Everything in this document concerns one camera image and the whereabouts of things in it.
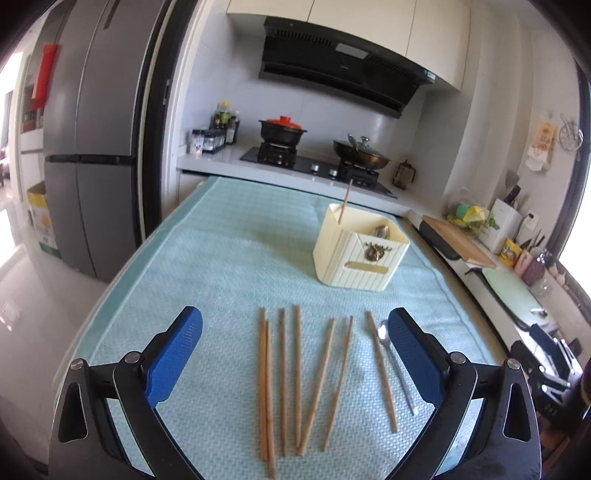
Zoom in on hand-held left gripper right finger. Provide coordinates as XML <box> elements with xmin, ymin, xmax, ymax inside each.
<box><xmin>385</xmin><ymin>307</ymin><xmax>543</xmax><ymax>480</ymax></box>

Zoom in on grey refrigerator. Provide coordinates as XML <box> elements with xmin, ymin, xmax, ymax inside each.
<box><xmin>21</xmin><ymin>0</ymin><xmax>171</xmax><ymax>282</ymax></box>

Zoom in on black gas stove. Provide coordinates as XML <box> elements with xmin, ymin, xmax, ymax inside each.
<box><xmin>240</xmin><ymin>147</ymin><xmax>398</xmax><ymax>199</ymax></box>

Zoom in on green yellow plastic bags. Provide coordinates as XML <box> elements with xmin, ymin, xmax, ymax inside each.
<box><xmin>445</xmin><ymin>189</ymin><xmax>502</xmax><ymax>236</ymax></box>

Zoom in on cartoon wall hanging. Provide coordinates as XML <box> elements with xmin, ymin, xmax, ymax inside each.
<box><xmin>526</xmin><ymin>111</ymin><xmax>555</xmax><ymax>174</ymax></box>

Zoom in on black handled kitchen tools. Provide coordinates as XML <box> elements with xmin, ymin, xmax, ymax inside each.
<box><xmin>519</xmin><ymin>226</ymin><xmax>546</xmax><ymax>254</ymax></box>

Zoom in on yellow snack packet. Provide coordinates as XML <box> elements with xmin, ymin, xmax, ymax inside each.
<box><xmin>501</xmin><ymin>239</ymin><xmax>522</xmax><ymax>269</ymax></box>

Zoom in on black range hood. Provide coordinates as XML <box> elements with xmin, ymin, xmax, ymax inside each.
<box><xmin>259</xmin><ymin>16</ymin><xmax>437</xmax><ymax>120</ymax></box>

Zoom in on spice jar rack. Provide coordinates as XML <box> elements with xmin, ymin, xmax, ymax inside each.
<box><xmin>190</xmin><ymin>128</ymin><xmax>227</xmax><ymax>157</ymax></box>

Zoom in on purple cup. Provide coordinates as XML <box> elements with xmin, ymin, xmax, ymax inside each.
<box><xmin>524</xmin><ymin>256</ymin><xmax>548</xmax><ymax>287</ymax></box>

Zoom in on glass wok lid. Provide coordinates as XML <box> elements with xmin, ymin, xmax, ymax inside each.
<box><xmin>348</xmin><ymin>136</ymin><xmax>384</xmax><ymax>156</ymax></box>

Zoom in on yellow cardboard box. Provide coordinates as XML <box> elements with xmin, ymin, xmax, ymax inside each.
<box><xmin>25</xmin><ymin>181</ymin><xmax>62</xmax><ymax>259</ymax></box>

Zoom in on wooden cutting board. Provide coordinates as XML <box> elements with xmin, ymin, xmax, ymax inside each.
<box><xmin>422</xmin><ymin>215</ymin><xmax>497</xmax><ymax>269</ymax></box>

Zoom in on white knife block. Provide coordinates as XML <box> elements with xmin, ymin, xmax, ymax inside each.
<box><xmin>485</xmin><ymin>198</ymin><xmax>522</xmax><ymax>254</ymax></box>

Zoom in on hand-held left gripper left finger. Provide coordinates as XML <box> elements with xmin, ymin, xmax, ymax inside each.
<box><xmin>47</xmin><ymin>305</ymin><xmax>204</xmax><ymax>480</ymax></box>

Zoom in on white kitchen counter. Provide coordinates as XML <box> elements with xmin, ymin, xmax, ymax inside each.
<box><xmin>178</xmin><ymin>145</ymin><xmax>426</xmax><ymax>220</ymax></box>

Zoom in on light blue mat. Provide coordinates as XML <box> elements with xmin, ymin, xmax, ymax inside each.
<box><xmin>74</xmin><ymin>176</ymin><xmax>509</xmax><ymax>480</ymax></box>

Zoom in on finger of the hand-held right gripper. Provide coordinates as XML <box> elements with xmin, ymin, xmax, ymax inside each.
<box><xmin>527</xmin><ymin>324</ymin><xmax>571</xmax><ymax>370</ymax></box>

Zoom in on black clay pot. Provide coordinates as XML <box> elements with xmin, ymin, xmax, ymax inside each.
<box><xmin>259</xmin><ymin>121</ymin><xmax>308</xmax><ymax>146</ymax></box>

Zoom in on sauce bottle yellow cap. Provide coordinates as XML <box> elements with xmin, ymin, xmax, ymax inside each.
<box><xmin>215</xmin><ymin>102</ymin><xmax>233</xmax><ymax>139</ymax></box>

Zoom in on wooden chopstick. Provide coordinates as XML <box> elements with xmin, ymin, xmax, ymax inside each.
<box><xmin>366</xmin><ymin>311</ymin><xmax>399</xmax><ymax>435</ymax></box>
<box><xmin>264</xmin><ymin>319</ymin><xmax>278</xmax><ymax>480</ymax></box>
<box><xmin>257</xmin><ymin>307</ymin><xmax>269</xmax><ymax>462</ymax></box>
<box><xmin>321</xmin><ymin>315</ymin><xmax>355</xmax><ymax>452</ymax></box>
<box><xmin>296</xmin><ymin>318</ymin><xmax>336</xmax><ymax>457</ymax></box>
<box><xmin>338</xmin><ymin>179</ymin><xmax>353</xmax><ymax>227</ymax></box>

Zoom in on metal wire wall rack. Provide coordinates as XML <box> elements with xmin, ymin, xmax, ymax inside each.
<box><xmin>558</xmin><ymin>113</ymin><xmax>583</xmax><ymax>160</ymax></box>

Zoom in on dark metal wok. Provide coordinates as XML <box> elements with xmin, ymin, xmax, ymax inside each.
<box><xmin>332</xmin><ymin>140</ymin><xmax>391</xmax><ymax>171</ymax></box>

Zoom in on red fridge sticker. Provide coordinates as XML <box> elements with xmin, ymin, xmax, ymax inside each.
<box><xmin>31</xmin><ymin>44</ymin><xmax>61</xmax><ymax>109</ymax></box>

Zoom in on green cutting board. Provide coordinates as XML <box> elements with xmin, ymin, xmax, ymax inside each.
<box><xmin>464</xmin><ymin>267</ymin><xmax>555</xmax><ymax>330</ymax></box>
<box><xmin>482</xmin><ymin>268</ymin><xmax>548</xmax><ymax>324</ymax></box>

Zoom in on cream ribbed utensil holder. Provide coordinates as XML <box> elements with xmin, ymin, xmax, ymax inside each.
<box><xmin>312</xmin><ymin>203</ymin><xmax>411</xmax><ymax>292</ymax></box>

